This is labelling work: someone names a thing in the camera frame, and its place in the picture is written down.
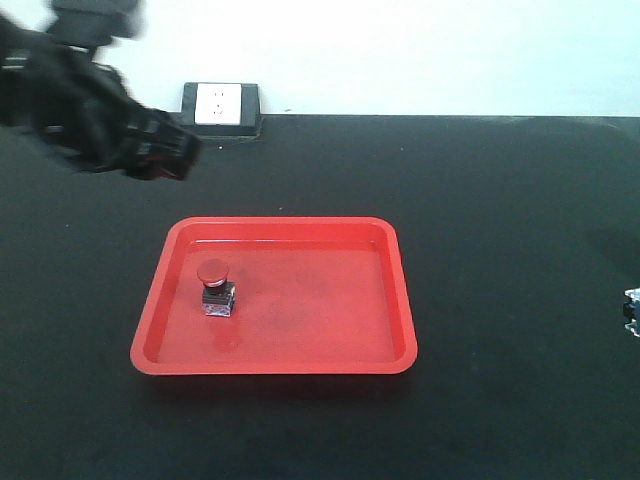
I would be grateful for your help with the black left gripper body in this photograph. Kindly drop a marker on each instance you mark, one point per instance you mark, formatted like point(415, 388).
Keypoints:
point(52, 87)

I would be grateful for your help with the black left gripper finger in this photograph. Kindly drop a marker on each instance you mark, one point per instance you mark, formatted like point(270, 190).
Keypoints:
point(146, 161)
point(155, 136)

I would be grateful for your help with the red mushroom push button switch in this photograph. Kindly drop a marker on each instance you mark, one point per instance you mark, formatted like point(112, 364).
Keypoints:
point(218, 292)

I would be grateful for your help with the yellow mushroom push button switch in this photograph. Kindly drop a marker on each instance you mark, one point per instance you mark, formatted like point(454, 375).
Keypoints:
point(631, 311)

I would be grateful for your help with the black white power socket box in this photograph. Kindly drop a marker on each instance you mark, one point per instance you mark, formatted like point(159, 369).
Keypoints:
point(221, 109)

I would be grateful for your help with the red plastic tray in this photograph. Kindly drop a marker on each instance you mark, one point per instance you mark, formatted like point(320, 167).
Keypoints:
point(314, 295)

